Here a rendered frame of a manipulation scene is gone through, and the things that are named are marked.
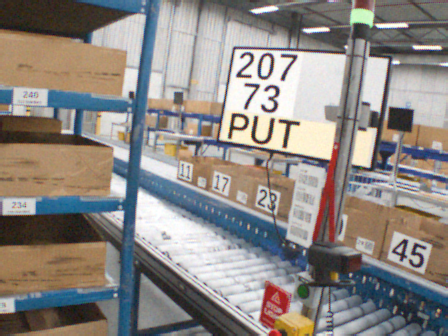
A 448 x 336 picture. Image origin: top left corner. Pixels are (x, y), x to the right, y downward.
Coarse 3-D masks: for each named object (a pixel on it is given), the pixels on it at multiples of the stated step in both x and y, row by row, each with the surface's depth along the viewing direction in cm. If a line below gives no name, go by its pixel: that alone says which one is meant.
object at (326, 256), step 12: (312, 252) 87; (324, 252) 85; (336, 252) 83; (348, 252) 83; (312, 264) 88; (324, 264) 85; (336, 264) 82; (348, 264) 81; (360, 264) 83; (324, 276) 87; (336, 276) 86
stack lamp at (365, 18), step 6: (354, 0) 82; (360, 0) 81; (366, 0) 81; (372, 0) 81; (354, 6) 82; (360, 6) 81; (366, 6) 81; (372, 6) 81; (354, 12) 83; (360, 12) 81; (366, 12) 81; (372, 12) 82; (354, 18) 83; (360, 18) 82; (366, 18) 82; (372, 18) 83
